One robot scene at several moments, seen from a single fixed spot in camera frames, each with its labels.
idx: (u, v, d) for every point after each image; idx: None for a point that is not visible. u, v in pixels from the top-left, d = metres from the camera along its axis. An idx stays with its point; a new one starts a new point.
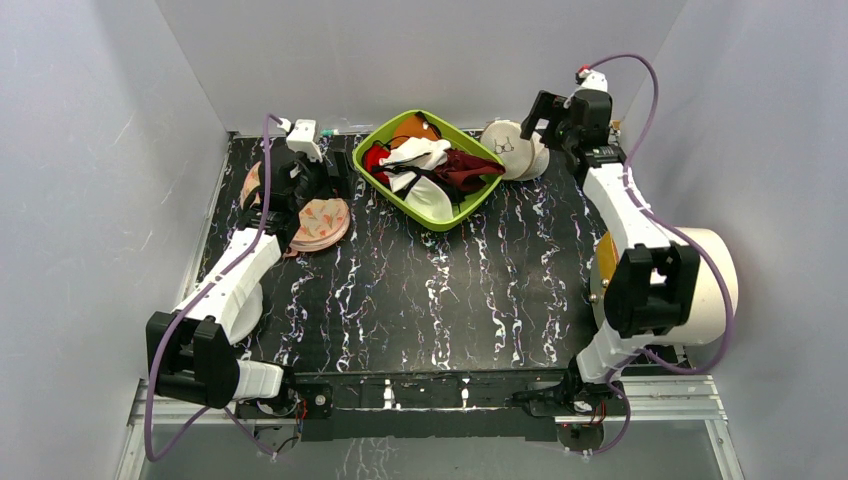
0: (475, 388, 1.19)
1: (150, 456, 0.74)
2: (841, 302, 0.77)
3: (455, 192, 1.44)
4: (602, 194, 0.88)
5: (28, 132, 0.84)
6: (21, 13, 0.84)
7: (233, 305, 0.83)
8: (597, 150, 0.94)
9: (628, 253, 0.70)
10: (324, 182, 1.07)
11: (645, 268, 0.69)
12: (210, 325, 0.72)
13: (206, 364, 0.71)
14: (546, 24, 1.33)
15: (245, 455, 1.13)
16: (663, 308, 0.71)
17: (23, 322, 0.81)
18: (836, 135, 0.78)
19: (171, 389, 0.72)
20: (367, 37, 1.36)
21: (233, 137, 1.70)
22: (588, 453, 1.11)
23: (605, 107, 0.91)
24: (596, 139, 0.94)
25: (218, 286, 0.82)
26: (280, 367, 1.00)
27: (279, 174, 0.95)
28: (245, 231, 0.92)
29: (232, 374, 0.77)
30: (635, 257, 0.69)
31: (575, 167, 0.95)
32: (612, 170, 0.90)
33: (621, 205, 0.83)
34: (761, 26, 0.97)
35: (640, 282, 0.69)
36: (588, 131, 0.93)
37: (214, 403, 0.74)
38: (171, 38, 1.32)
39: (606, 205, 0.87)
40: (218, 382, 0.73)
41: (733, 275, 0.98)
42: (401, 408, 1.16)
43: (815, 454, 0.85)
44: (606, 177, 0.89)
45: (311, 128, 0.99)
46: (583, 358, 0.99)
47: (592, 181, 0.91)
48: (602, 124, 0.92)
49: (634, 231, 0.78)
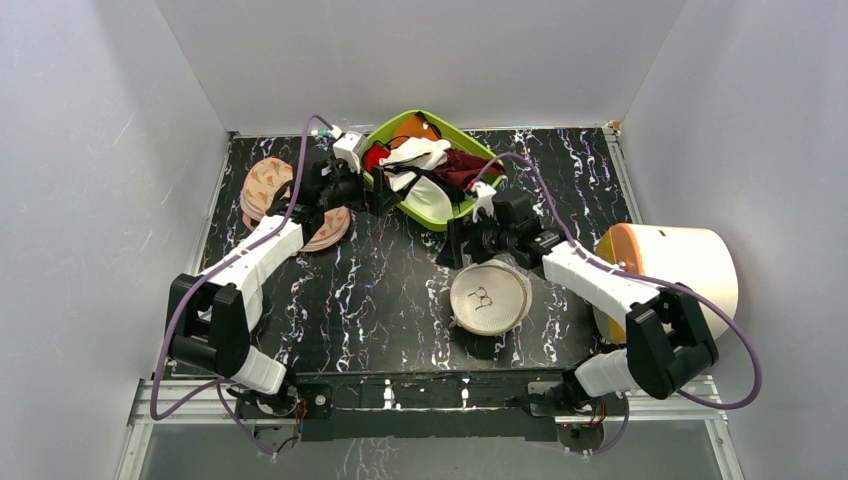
0: (475, 388, 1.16)
1: (154, 412, 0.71)
2: (840, 304, 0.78)
3: (455, 192, 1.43)
4: (568, 274, 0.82)
5: (28, 130, 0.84)
6: (21, 13, 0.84)
7: (252, 282, 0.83)
8: (540, 239, 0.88)
9: (630, 320, 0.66)
10: (357, 196, 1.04)
11: (656, 326, 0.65)
12: (230, 291, 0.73)
13: (222, 324, 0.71)
14: (545, 24, 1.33)
15: (245, 455, 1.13)
16: (690, 357, 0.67)
17: (23, 324, 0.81)
18: (837, 137, 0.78)
19: (182, 352, 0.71)
20: (367, 37, 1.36)
21: (233, 137, 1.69)
22: (588, 453, 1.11)
23: (527, 200, 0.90)
24: (533, 231, 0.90)
25: (242, 259, 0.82)
26: (284, 367, 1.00)
27: (312, 170, 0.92)
28: (273, 216, 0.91)
29: (241, 348, 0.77)
30: (639, 318, 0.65)
31: (530, 264, 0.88)
32: (563, 250, 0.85)
33: (592, 276, 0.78)
34: (762, 27, 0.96)
35: (658, 341, 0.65)
36: (523, 228, 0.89)
37: (220, 372, 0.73)
38: (171, 40, 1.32)
39: (578, 284, 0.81)
40: (228, 347, 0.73)
41: (732, 278, 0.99)
42: (401, 408, 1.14)
43: (814, 452, 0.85)
44: (562, 256, 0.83)
45: (357, 139, 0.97)
46: (583, 377, 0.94)
47: (551, 267, 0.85)
48: (528, 216, 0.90)
49: (621, 292, 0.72)
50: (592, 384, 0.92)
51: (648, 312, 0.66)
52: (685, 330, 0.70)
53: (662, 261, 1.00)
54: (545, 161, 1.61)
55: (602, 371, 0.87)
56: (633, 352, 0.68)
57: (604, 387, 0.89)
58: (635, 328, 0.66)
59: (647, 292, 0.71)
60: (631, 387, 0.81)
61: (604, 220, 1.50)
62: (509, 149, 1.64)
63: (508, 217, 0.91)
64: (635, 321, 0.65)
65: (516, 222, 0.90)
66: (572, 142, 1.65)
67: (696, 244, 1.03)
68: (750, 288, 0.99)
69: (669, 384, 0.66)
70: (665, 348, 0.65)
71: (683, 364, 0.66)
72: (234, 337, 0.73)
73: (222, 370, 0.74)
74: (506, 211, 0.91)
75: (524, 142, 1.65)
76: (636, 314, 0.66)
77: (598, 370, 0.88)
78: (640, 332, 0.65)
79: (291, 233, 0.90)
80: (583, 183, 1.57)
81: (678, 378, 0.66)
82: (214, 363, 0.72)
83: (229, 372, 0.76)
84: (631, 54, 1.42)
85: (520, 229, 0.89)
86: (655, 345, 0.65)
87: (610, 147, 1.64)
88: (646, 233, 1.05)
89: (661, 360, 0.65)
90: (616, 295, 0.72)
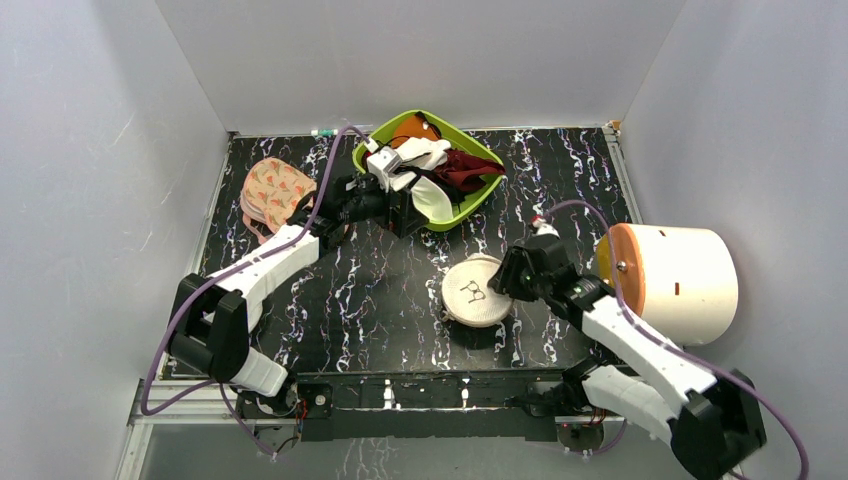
0: (475, 388, 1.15)
1: (146, 409, 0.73)
2: (841, 303, 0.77)
3: (455, 192, 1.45)
4: (611, 337, 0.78)
5: (28, 131, 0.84)
6: (20, 13, 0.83)
7: (260, 289, 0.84)
8: (578, 288, 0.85)
9: (689, 410, 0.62)
10: (379, 210, 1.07)
11: (713, 420, 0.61)
12: (233, 297, 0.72)
13: (220, 331, 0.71)
14: (546, 23, 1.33)
15: (245, 455, 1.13)
16: (742, 444, 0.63)
17: (22, 324, 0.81)
18: (836, 136, 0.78)
19: (181, 350, 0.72)
20: (367, 37, 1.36)
21: (233, 137, 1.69)
22: (588, 453, 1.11)
23: (560, 246, 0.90)
24: (568, 277, 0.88)
25: (253, 266, 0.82)
26: (285, 371, 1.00)
27: (335, 186, 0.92)
28: (292, 225, 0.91)
29: (239, 352, 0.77)
30: (696, 410, 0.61)
31: (568, 314, 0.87)
32: (608, 307, 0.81)
33: (640, 347, 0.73)
34: (763, 26, 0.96)
35: (716, 436, 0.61)
36: (557, 276, 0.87)
37: (213, 375, 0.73)
38: (171, 40, 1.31)
39: (621, 348, 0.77)
40: (225, 351, 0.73)
41: (732, 279, 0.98)
42: (401, 408, 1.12)
43: (812, 451, 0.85)
44: (607, 317, 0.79)
45: (389, 158, 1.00)
46: (598, 397, 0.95)
47: (593, 326, 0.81)
48: (562, 262, 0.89)
49: (675, 375, 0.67)
50: (600, 398, 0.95)
51: (707, 405, 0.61)
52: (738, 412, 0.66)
53: (662, 261, 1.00)
54: (545, 161, 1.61)
55: (619, 399, 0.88)
56: (687, 435, 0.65)
57: (615, 409, 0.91)
58: (689, 417, 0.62)
59: (704, 378, 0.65)
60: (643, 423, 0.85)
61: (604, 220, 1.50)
62: (509, 149, 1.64)
63: (543, 266, 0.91)
64: (692, 414, 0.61)
65: (550, 269, 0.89)
66: (572, 142, 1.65)
67: (697, 244, 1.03)
68: (750, 289, 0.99)
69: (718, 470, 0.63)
70: (720, 444, 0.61)
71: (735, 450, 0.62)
72: (232, 342, 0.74)
73: (217, 372, 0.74)
74: (539, 258, 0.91)
75: (524, 142, 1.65)
76: (693, 406, 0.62)
77: (613, 395, 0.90)
78: (694, 423, 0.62)
79: (307, 246, 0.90)
80: (583, 184, 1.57)
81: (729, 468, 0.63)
82: (209, 365, 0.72)
83: (221, 375, 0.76)
84: (631, 53, 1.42)
85: (555, 277, 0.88)
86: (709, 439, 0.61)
87: (610, 147, 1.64)
88: (648, 234, 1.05)
89: (714, 450, 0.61)
90: (669, 377, 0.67)
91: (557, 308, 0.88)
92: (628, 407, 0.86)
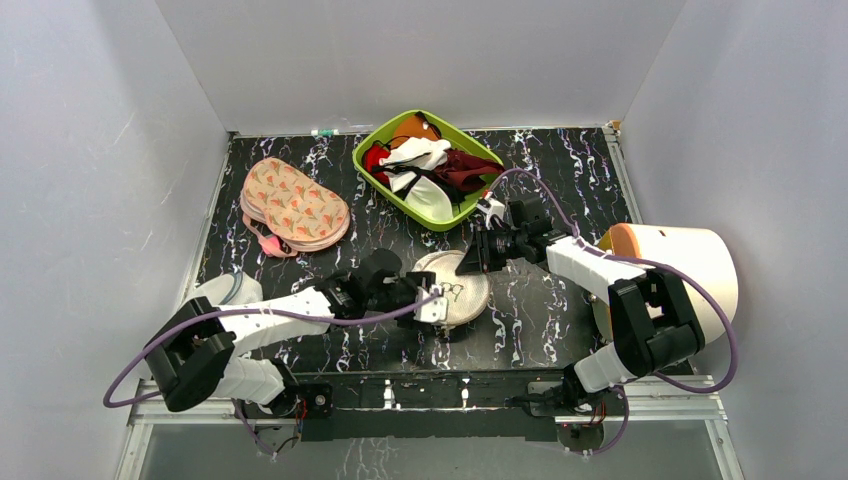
0: (475, 388, 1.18)
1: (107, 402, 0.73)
2: (841, 303, 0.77)
3: (455, 192, 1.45)
4: (567, 260, 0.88)
5: (28, 132, 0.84)
6: (20, 13, 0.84)
7: (256, 339, 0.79)
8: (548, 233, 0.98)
9: (614, 291, 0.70)
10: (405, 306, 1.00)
11: (636, 299, 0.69)
12: (225, 338, 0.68)
13: (194, 359, 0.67)
14: (546, 23, 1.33)
15: (245, 455, 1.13)
16: (674, 335, 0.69)
17: (22, 324, 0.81)
18: (836, 136, 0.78)
19: (156, 365, 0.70)
20: (367, 37, 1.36)
21: (233, 137, 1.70)
22: (588, 453, 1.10)
23: (537, 201, 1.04)
24: (542, 228, 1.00)
25: (259, 314, 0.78)
26: (280, 386, 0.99)
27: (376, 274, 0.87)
28: (317, 292, 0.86)
29: (207, 390, 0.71)
30: (621, 289, 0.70)
31: (537, 257, 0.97)
32: (565, 241, 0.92)
33: (588, 260, 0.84)
34: (762, 27, 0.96)
35: (638, 312, 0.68)
36: (533, 224, 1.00)
37: (170, 402, 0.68)
38: (171, 40, 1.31)
39: (576, 270, 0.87)
40: (193, 382, 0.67)
41: (733, 278, 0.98)
42: (401, 408, 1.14)
43: (813, 452, 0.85)
44: (565, 246, 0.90)
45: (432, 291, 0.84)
46: (583, 370, 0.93)
47: (554, 256, 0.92)
48: (538, 215, 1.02)
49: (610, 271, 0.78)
50: (591, 378, 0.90)
51: (630, 285, 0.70)
52: (669, 313, 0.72)
53: (663, 260, 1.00)
54: (545, 161, 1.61)
55: (596, 358, 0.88)
56: (619, 327, 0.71)
57: (601, 381, 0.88)
58: (616, 300, 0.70)
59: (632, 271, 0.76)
60: (622, 375, 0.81)
61: (604, 220, 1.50)
62: (509, 149, 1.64)
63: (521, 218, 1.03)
64: (617, 292, 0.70)
65: (527, 220, 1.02)
66: (572, 142, 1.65)
67: (697, 244, 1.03)
68: (750, 288, 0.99)
69: (649, 357, 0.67)
70: (645, 323, 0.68)
71: (665, 340, 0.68)
72: (204, 377, 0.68)
73: (175, 402, 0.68)
74: (518, 211, 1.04)
75: (524, 142, 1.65)
76: (620, 287, 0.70)
77: (592, 359, 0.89)
78: (620, 304, 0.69)
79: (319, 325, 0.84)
80: (583, 183, 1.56)
81: (658, 356, 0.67)
82: (170, 391, 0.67)
83: (181, 407, 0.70)
84: (631, 54, 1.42)
85: (531, 224, 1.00)
86: (633, 317, 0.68)
87: (610, 147, 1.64)
88: (647, 234, 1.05)
89: (639, 329, 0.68)
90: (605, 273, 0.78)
91: (528, 252, 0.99)
92: (605, 361, 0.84)
